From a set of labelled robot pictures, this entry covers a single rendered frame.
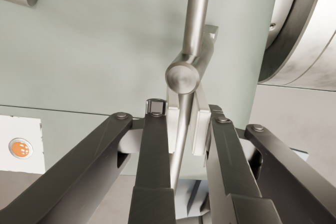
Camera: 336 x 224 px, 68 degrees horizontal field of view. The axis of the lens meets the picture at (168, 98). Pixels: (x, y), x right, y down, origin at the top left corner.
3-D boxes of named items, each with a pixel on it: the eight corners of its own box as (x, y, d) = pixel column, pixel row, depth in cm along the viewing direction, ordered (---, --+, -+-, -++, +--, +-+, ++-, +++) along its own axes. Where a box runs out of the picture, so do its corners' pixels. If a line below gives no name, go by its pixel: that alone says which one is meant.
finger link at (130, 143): (163, 158, 13) (107, 153, 13) (165, 119, 18) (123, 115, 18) (165, 133, 13) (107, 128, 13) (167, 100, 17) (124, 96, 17)
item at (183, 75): (201, 19, 24) (165, 59, 15) (224, 22, 24) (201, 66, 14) (198, 41, 25) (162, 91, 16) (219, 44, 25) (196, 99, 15)
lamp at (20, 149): (15, 153, 31) (11, 156, 30) (13, 137, 30) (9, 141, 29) (32, 154, 31) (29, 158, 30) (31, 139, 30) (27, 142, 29)
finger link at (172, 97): (174, 154, 15) (162, 153, 15) (173, 110, 22) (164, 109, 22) (179, 108, 14) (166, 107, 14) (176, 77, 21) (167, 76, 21)
